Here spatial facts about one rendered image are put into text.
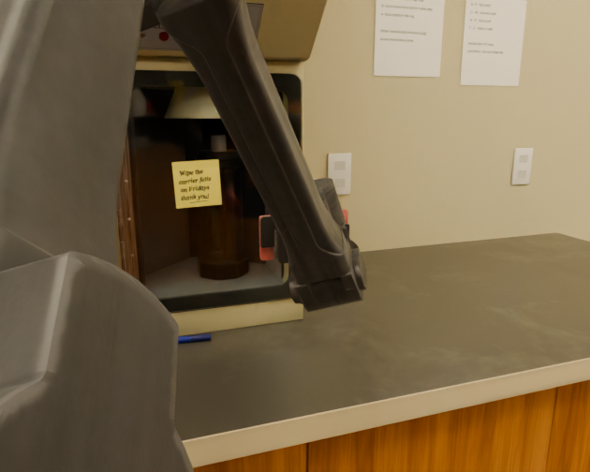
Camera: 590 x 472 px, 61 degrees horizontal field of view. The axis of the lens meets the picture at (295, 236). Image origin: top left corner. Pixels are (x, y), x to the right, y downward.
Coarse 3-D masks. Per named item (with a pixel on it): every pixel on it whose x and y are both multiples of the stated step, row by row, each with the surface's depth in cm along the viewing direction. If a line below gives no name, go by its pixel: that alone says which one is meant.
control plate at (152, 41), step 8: (248, 8) 72; (256, 8) 72; (256, 16) 73; (160, 24) 71; (256, 24) 75; (144, 32) 71; (152, 32) 72; (160, 32) 72; (256, 32) 76; (144, 40) 73; (152, 40) 73; (160, 40) 73; (168, 40) 73; (144, 48) 74; (152, 48) 74; (160, 48) 74; (168, 48) 75; (176, 48) 75
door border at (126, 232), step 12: (120, 180) 79; (120, 192) 79; (120, 204) 79; (132, 204) 80; (132, 216) 81; (120, 228) 80; (132, 228) 81; (120, 240) 81; (132, 240) 82; (132, 252) 82; (132, 264) 82
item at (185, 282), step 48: (144, 96) 77; (192, 96) 80; (288, 96) 84; (144, 144) 79; (192, 144) 81; (144, 192) 80; (240, 192) 86; (144, 240) 82; (192, 240) 85; (240, 240) 87; (192, 288) 87; (240, 288) 90; (288, 288) 93
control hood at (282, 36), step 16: (256, 0) 71; (272, 0) 72; (288, 0) 73; (304, 0) 73; (320, 0) 74; (272, 16) 74; (288, 16) 75; (304, 16) 75; (320, 16) 76; (272, 32) 77; (288, 32) 77; (304, 32) 78; (272, 48) 79; (288, 48) 80; (304, 48) 81
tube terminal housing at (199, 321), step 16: (144, 64) 77; (160, 64) 78; (176, 64) 79; (272, 64) 84; (288, 64) 84; (256, 304) 93; (272, 304) 94; (288, 304) 95; (176, 320) 88; (192, 320) 89; (208, 320) 90; (224, 320) 91; (240, 320) 92; (256, 320) 93; (272, 320) 94; (288, 320) 96
